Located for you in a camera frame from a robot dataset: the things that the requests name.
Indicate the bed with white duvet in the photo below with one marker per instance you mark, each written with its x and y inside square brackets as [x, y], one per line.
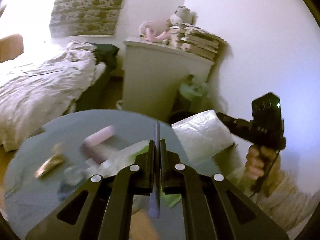
[37, 88]

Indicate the white cabinet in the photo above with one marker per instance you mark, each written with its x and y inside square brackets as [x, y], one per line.
[153, 73]

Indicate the person's right forearm sleeve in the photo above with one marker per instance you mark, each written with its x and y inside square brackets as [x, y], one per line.
[279, 197]

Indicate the stack of books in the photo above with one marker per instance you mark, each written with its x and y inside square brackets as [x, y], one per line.
[195, 40]

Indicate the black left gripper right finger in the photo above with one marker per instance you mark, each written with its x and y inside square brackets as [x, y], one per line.
[212, 207]

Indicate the pink plush toy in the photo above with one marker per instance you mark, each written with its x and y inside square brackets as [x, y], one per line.
[148, 30]

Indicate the pink cylindrical roller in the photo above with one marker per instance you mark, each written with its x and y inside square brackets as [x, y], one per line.
[100, 136]

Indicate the crumpled grey wrapper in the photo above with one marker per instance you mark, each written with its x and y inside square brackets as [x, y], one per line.
[73, 177]

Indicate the tan small wrapper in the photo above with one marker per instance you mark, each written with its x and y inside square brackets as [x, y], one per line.
[56, 159]

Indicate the person's right hand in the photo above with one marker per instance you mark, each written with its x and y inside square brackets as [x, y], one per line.
[259, 160]

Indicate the white plastic mailer bag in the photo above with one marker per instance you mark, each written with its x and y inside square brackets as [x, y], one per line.
[202, 136]

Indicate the green snack package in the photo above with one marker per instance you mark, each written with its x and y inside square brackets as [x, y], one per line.
[116, 160]

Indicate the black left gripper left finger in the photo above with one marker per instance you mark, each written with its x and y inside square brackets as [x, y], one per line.
[101, 208]

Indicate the brown wooden headboard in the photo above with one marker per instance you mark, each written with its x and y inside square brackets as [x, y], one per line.
[11, 47]

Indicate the patterned window curtain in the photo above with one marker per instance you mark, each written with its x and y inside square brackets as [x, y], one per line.
[84, 17]

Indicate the grey plush toy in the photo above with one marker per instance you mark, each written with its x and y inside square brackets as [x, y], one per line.
[182, 15]

